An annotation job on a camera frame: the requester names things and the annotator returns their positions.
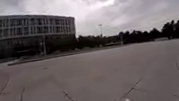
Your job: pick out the tall lamp pole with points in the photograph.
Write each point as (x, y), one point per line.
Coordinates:
(101, 30)

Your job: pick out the grey paved slab plaza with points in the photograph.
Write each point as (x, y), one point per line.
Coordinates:
(94, 76)

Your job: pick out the low raised kerb strip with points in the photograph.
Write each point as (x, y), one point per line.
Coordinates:
(61, 55)

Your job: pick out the row of dark trees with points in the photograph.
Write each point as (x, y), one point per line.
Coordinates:
(136, 36)

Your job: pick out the large curved grey building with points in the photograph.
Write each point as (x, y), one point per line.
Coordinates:
(24, 30)

